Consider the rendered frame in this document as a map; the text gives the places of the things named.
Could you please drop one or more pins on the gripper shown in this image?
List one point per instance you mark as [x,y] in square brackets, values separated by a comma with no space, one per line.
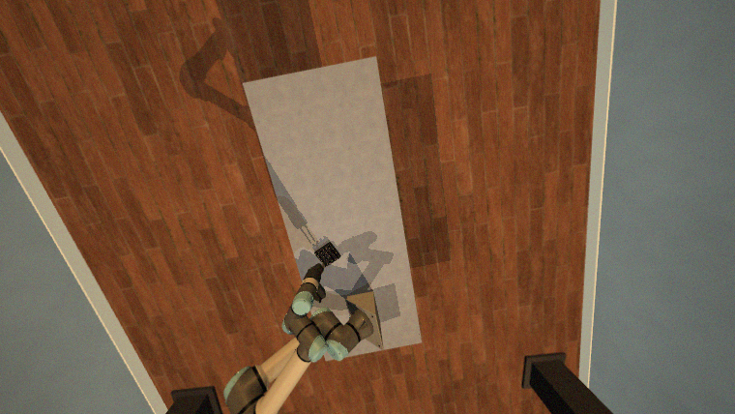
[313,276]

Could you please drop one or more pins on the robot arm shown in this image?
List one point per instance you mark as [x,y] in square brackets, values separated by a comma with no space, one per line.
[244,393]

